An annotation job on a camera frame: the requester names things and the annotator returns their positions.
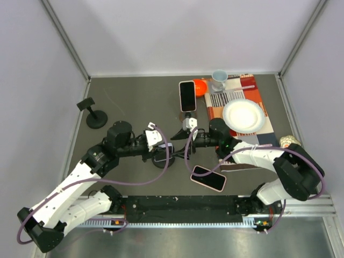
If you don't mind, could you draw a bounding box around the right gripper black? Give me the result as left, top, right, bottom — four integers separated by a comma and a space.
171, 127, 220, 160

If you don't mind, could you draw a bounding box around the black clamp phone stand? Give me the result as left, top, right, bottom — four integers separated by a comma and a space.
151, 153, 175, 169

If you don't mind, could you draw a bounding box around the phone with lavender case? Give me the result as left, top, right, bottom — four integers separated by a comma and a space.
153, 142, 174, 162

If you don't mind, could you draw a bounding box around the phone with pink case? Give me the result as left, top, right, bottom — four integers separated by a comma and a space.
190, 166, 227, 192

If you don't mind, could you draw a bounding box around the phone with white case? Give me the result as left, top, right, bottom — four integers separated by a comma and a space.
178, 81, 197, 112

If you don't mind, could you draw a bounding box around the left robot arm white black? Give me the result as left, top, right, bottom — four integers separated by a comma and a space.
17, 121, 168, 253

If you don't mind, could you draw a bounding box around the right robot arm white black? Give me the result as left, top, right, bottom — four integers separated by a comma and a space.
172, 118, 325, 213

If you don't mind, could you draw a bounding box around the wooden base phone stand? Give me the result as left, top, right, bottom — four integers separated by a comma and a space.
179, 111, 197, 122

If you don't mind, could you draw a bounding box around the white plate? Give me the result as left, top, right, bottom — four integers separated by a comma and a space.
222, 99, 265, 134

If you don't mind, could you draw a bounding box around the orange bowl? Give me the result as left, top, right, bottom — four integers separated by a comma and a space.
193, 79, 207, 98

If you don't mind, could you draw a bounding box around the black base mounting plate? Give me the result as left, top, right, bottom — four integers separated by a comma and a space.
91, 195, 272, 224

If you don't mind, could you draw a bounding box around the light blue cup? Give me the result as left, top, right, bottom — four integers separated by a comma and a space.
212, 70, 228, 91

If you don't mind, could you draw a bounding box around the patchwork placemat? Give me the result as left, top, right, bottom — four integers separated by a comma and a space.
201, 74, 280, 173

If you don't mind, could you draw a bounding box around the small patterned bowl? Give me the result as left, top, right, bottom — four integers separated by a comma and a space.
279, 135, 301, 148

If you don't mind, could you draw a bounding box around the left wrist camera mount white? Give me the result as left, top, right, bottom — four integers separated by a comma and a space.
145, 122, 163, 152

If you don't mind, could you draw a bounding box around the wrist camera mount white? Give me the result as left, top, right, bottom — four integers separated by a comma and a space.
145, 122, 163, 152
182, 118, 197, 132

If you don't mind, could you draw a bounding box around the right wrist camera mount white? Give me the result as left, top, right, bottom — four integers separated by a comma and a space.
182, 118, 197, 132

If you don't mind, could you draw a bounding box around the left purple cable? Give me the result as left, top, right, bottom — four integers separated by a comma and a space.
16, 124, 170, 245

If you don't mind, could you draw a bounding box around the purple cable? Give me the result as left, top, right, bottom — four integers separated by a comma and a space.
184, 126, 327, 234
16, 124, 170, 245

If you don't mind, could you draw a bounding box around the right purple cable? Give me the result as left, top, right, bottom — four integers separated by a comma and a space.
184, 126, 327, 234

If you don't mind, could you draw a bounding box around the pink handled knife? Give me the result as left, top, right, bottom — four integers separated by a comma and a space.
225, 85, 255, 92

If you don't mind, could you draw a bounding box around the slotted cable duct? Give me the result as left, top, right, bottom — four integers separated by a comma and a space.
79, 217, 271, 228

